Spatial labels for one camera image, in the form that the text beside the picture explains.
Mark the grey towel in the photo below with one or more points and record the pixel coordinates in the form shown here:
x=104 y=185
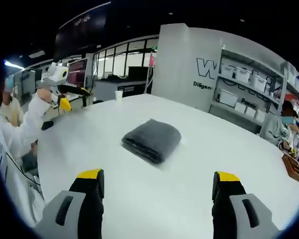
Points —
x=152 y=139

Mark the small black flat device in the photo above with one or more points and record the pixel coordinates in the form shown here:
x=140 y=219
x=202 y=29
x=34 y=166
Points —
x=47 y=125

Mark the person's left hand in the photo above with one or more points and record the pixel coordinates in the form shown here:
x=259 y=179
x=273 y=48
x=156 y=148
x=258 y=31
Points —
x=43 y=95

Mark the computer monitor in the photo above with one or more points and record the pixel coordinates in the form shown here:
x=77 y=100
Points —
x=77 y=71

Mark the white paper cup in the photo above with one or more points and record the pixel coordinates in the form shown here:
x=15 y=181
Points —
x=118 y=96

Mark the black and grey counter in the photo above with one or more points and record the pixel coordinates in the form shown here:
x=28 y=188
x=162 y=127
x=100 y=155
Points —
x=122 y=85

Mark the black hanging ceiling panel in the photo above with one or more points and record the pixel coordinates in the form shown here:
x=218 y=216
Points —
x=82 y=27

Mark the person's white clothing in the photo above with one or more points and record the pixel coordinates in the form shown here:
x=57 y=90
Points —
x=15 y=191

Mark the brown wooden box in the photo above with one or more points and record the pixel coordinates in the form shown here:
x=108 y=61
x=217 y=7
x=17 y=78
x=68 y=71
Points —
x=293 y=167

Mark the pink hanging item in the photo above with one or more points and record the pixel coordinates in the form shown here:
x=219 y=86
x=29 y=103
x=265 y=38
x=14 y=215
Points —
x=152 y=60

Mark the white lettered pillar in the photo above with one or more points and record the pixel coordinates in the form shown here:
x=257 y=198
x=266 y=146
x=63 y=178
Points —
x=174 y=74

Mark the grey metal shelf rack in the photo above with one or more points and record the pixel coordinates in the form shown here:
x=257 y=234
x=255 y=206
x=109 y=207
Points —
x=276 y=98

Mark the group of white storage boxes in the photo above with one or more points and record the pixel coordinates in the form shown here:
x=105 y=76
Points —
x=243 y=74

